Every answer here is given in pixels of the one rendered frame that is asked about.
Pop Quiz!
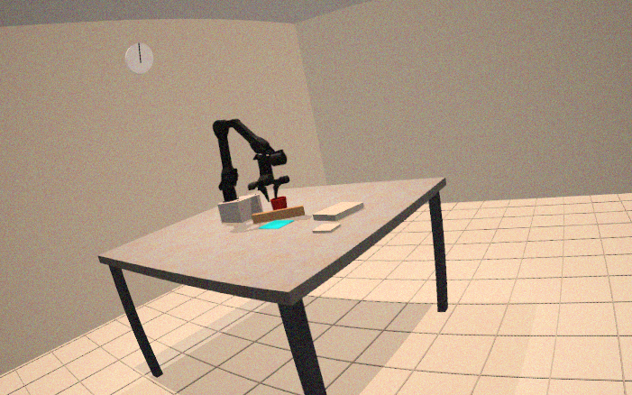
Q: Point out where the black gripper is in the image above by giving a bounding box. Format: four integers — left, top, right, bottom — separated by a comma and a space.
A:
248, 166, 289, 202

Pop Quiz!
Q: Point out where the red cup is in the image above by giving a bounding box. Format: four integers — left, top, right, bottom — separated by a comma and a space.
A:
270, 197, 287, 210

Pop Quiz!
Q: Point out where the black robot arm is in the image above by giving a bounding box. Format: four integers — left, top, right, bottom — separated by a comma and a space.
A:
212, 119, 287, 203

